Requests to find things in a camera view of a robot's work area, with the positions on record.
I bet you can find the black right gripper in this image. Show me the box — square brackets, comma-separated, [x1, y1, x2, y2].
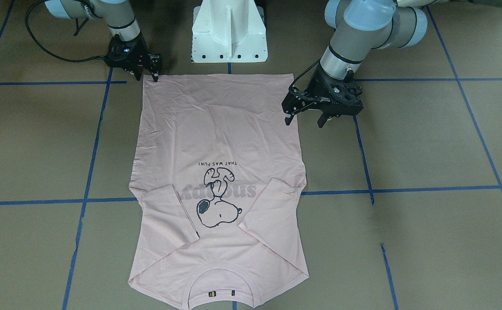
[104, 33, 162, 82]

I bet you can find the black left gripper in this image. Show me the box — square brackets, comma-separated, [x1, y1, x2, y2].
[281, 65, 363, 129]

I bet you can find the pink Snoopy t-shirt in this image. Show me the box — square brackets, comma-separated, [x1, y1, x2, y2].
[128, 74, 309, 310]

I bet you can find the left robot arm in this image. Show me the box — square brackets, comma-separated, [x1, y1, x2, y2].
[281, 0, 434, 127]

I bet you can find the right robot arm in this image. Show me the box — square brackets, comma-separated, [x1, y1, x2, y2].
[44, 0, 162, 82]

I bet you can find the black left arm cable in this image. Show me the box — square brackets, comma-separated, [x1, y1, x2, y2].
[289, 58, 322, 97]

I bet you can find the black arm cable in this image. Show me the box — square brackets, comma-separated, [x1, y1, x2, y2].
[289, 58, 322, 97]
[25, 0, 109, 64]

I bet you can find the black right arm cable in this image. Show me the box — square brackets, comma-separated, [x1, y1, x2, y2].
[25, 0, 109, 64]

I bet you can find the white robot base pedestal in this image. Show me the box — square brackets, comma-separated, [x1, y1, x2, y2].
[190, 0, 268, 63]

